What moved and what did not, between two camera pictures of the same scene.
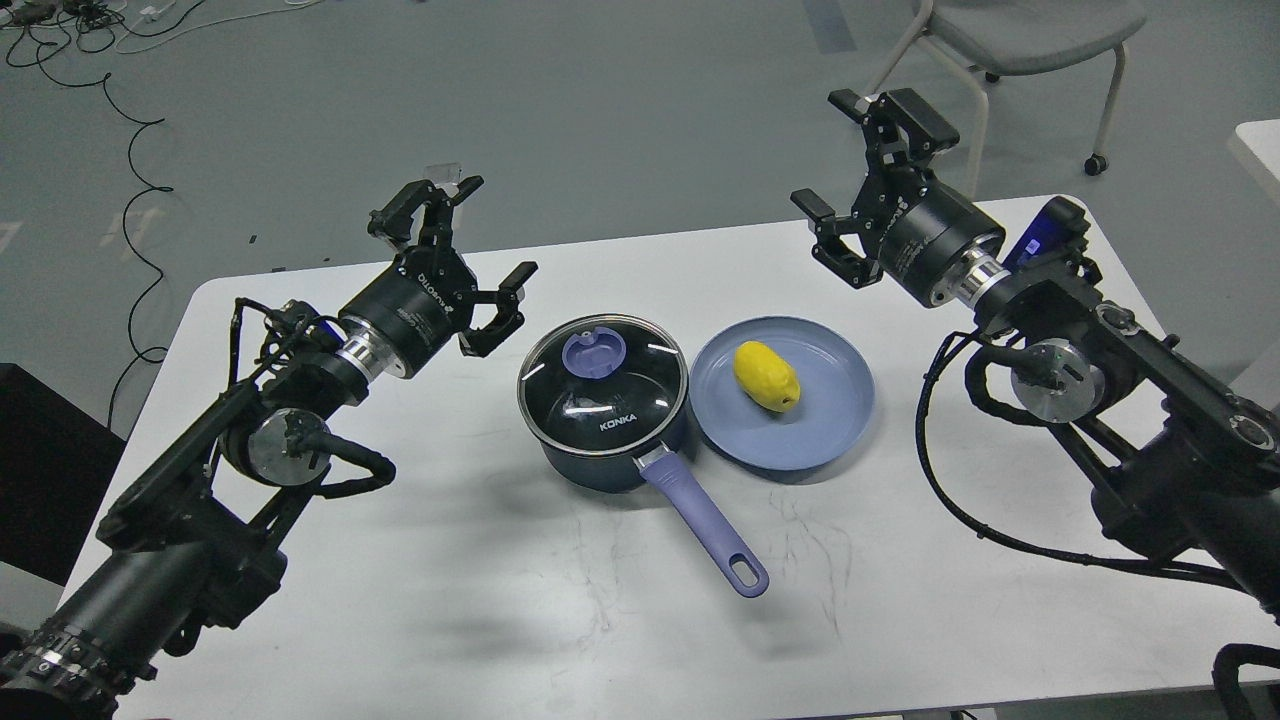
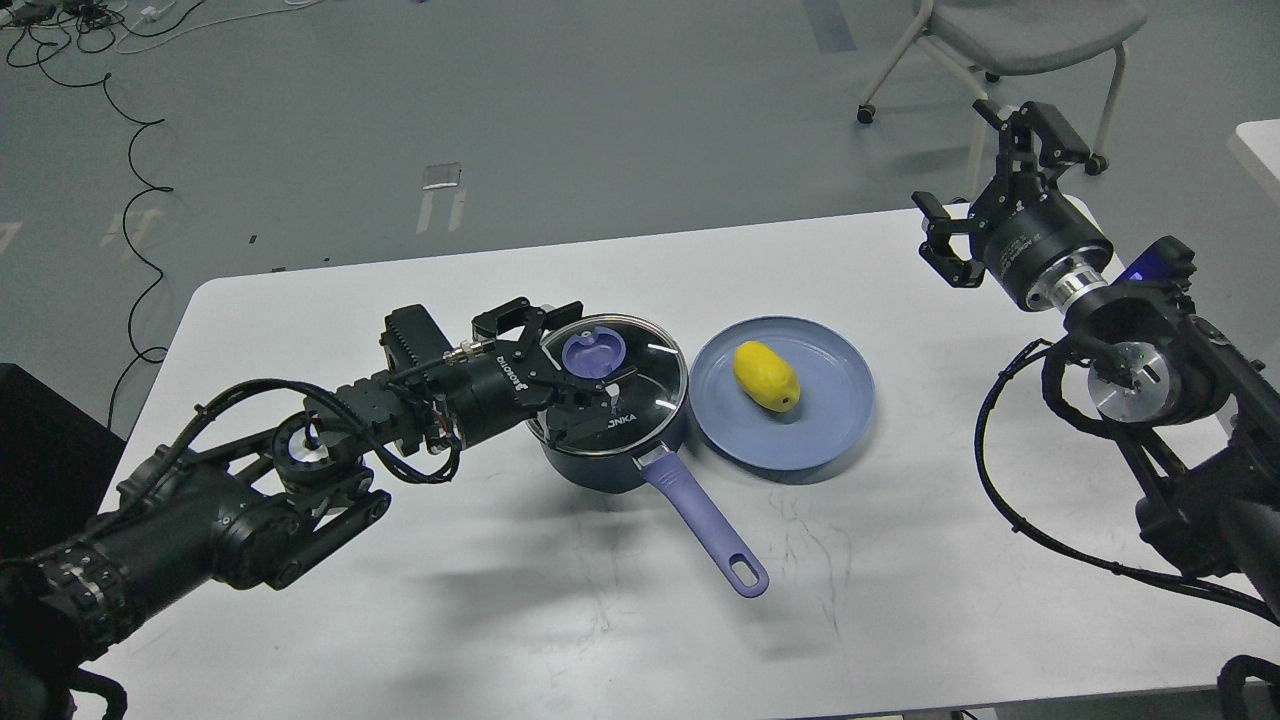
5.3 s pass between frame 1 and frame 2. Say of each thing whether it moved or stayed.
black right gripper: moved
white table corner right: stayed
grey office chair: stayed
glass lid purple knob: stayed
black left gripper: moved
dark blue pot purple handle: stayed
